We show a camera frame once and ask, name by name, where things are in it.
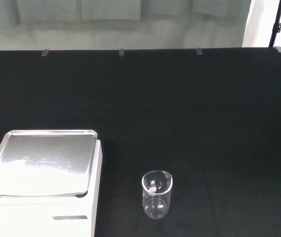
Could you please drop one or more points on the black tripod stand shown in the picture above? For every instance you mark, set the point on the black tripod stand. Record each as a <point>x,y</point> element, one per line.
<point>276,27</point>

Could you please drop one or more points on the clear cloth clip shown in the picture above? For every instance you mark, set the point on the clear cloth clip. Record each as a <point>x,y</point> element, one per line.
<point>121,52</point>
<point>199,51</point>
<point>45,52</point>
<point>279,49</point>

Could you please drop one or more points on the pale board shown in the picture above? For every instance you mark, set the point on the pale board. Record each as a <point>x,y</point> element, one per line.
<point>257,24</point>

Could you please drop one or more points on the black bench cloth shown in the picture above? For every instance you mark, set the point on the black bench cloth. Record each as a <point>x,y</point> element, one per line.
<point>180,111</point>

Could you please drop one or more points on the white electronic balance steel pan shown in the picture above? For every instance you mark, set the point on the white electronic balance steel pan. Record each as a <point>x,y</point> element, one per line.
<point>44,160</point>

